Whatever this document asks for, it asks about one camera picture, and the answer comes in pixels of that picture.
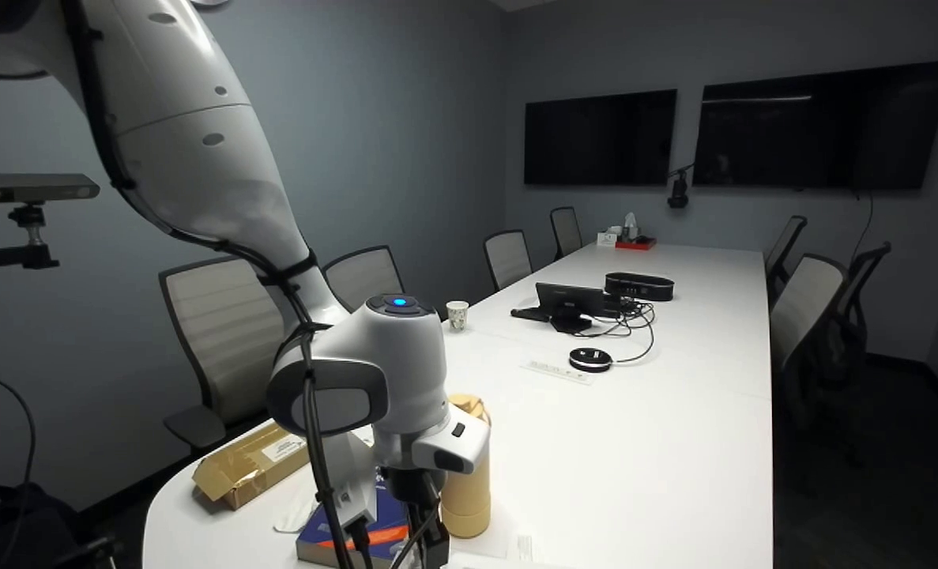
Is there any blue and orange box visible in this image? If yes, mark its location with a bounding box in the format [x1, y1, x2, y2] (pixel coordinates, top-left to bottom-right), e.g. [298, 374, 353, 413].
[296, 488, 411, 569]

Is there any camera on mount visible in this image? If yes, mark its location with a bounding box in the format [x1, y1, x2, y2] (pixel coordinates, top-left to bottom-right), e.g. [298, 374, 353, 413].
[0, 172, 101, 273]

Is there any white paper sheet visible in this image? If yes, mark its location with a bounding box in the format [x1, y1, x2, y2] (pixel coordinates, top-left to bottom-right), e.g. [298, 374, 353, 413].
[273, 494, 321, 535]

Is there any small wall television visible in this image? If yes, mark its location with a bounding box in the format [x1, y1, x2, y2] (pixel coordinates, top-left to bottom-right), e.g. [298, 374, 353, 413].
[523, 89, 679, 188]

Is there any row of office chairs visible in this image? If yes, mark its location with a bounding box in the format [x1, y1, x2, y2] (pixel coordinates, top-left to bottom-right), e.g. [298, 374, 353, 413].
[763, 214, 894, 467]

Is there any tan cardboard box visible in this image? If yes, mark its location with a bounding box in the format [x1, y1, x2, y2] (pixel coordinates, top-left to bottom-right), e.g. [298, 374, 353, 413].
[192, 421, 312, 511]

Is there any round black speakerphone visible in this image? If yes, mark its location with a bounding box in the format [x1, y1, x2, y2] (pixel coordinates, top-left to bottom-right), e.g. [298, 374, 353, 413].
[568, 346, 614, 374]

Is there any black bag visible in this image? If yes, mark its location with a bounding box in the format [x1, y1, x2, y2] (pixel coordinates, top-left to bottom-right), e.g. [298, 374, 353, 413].
[0, 480, 86, 569]

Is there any black webcam on wall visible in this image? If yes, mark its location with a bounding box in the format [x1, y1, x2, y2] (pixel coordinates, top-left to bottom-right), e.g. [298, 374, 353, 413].
[667, 163, 696, 210]

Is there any black speaker bar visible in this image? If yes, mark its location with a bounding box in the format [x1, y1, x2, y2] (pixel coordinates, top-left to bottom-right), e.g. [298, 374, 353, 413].
[604, 271, 676, 303]

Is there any large wall television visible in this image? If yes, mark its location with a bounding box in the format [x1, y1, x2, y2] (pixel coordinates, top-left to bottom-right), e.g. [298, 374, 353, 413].
[691, 59, 938, 191]

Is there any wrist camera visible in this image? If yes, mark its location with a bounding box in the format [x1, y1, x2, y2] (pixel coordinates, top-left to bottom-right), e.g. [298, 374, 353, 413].
[318, 431, 380, 546]

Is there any tan cylindrical container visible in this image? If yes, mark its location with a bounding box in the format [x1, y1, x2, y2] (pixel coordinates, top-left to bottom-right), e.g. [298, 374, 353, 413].
[439, 394, 492, 540]

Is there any black tablet on stand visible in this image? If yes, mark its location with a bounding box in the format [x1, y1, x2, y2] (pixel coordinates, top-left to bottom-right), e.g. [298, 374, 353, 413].
[534, 281, 607, 333]

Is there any office chair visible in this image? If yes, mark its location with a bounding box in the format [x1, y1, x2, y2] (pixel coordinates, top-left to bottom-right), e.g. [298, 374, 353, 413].
[322, 245, 406, 314]
[158, 255, 289, 453]
[549, 206, 584, 262]
[482, 229, 534, 292]

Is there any black cable on wall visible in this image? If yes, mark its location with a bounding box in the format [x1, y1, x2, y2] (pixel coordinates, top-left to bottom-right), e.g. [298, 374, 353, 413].
[849, 188, 876, 266]

